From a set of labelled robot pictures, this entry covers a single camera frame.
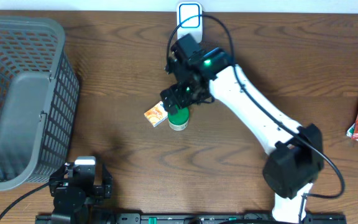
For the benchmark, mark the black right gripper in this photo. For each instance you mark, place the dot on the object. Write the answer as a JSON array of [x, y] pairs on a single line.
[[176, 90]]

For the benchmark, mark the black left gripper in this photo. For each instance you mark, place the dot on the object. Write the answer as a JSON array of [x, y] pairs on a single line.
[[100, 192]]

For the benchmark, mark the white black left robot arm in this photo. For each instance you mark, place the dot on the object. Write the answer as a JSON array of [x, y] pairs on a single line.
[[75, 193]]

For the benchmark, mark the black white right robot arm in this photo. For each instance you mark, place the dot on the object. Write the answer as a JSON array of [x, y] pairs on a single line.
[[294, 152]]

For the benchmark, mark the white barcode scanner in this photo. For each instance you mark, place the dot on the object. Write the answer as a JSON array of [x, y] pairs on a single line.
[[190, 20]]

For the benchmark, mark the green lid jar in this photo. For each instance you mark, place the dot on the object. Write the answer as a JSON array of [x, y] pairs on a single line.
[[179, 121]]

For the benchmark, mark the small orange box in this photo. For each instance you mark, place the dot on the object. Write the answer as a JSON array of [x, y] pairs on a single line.
[[156, 114]]

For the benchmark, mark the grey plastic mesh basket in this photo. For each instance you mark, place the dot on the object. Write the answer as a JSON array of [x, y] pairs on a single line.
[[39, 93]]

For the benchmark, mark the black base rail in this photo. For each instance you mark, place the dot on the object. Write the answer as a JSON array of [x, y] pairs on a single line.
[[136, 218]]

